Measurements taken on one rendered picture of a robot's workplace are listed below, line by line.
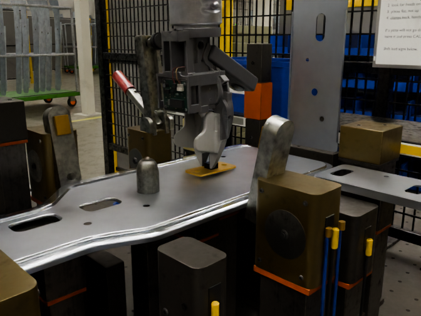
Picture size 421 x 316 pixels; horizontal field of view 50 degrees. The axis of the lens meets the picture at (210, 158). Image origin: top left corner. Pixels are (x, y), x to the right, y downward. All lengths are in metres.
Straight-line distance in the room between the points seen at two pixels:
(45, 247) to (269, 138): 0.28
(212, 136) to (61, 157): 0.23
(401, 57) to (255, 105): 0.35
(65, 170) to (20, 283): 0.40
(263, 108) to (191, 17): 0.43
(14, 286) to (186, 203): 0.30
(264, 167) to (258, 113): 0.47
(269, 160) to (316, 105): 0.37
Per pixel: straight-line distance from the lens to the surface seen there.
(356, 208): 0.67
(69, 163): 0.73
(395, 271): 1.14
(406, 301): 1.03
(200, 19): 0.64
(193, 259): 0.47
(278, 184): 0.53
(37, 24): 8.72
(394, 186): 0.71
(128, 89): 0.87
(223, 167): 0.73
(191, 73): 0.65
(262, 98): 1.01
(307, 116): 0.92
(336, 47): 0.88
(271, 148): 0.54
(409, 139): 0.91
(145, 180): 0.63
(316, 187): 0.53
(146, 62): 0.80
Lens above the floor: 1.21
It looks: 15 degrees down
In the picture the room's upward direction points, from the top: straight up
